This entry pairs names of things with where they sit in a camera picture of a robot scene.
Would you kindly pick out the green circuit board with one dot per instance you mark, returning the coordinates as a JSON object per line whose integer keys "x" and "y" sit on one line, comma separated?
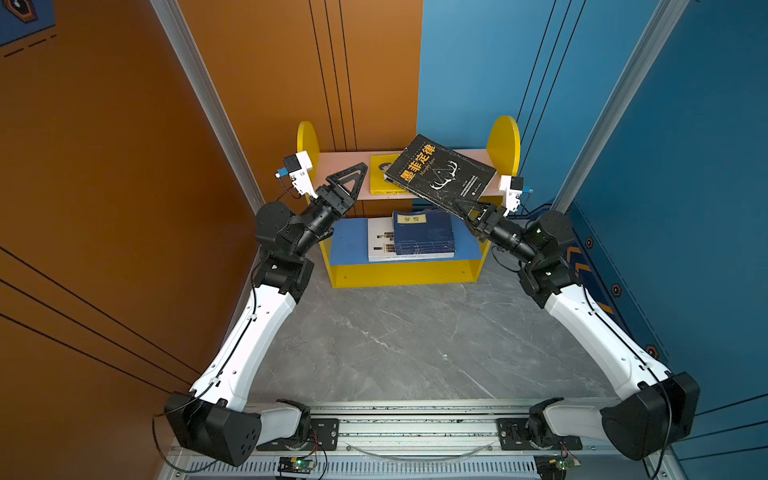
{"x": 296, "y": 466}
{"x": 556, "y": 467}

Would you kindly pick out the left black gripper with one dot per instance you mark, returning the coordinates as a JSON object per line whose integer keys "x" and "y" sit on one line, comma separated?
{"x": 328, "y": 201}

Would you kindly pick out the right green circuit board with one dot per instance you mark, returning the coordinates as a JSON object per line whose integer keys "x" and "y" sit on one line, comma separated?
{"x": 556, "y": 467}

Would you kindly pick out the dark blue book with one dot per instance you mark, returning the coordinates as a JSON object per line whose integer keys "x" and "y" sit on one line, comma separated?
{"x": 431, "y": 228}
{"x": 427, "y": 247}
{"x": 424, "y": 256}

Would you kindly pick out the dark book underneath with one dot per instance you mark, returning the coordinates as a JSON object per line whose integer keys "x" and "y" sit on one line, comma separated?
{"x": 438, "y": 174}

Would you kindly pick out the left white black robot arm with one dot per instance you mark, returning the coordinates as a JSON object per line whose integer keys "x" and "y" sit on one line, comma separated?
{"x": 211, "y": 419}

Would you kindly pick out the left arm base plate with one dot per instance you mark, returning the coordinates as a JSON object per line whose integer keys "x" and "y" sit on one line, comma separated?
{"x": 323, "y": 433}

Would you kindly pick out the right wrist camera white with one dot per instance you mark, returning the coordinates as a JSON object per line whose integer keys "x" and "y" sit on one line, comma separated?
{"x": 512, "y": 188}

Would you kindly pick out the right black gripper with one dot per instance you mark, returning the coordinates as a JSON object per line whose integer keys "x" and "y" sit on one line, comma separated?
{"x": 489, "y": 224}

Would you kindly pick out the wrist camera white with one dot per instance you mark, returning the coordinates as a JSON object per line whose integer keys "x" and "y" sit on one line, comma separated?
{"x": 297, "y": 168}
{"x": 512, "y": 188}

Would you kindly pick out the aluminium rail frame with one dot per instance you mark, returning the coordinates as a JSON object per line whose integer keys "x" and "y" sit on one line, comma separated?
{"x": 441, "y": 439}

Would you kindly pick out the yellow shelf with pink and blue boards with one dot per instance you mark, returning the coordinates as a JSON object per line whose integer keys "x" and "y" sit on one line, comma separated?
{"x": 345, "y": 253}

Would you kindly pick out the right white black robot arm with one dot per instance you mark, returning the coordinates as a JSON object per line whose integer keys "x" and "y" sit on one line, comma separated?
{"x": 653, "y": 407}

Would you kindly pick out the left green circuit board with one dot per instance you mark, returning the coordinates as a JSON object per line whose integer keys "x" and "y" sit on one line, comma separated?
{"x": 296, "y": 466}

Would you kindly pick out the white book with brown bars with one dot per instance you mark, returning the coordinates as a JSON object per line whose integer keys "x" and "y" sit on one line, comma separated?
{"x": 381, "y": 245}

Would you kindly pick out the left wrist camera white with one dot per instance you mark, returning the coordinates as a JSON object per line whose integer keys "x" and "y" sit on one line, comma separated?
{"x": 297, "y": 168}

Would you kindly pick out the yellow book with cartoon man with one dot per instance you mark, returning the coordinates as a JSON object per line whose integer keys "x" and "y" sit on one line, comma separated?
{"x": 379, "y": 184}

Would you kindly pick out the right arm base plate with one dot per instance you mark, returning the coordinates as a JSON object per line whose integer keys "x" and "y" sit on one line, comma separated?
{"x": 514, "y": 435}

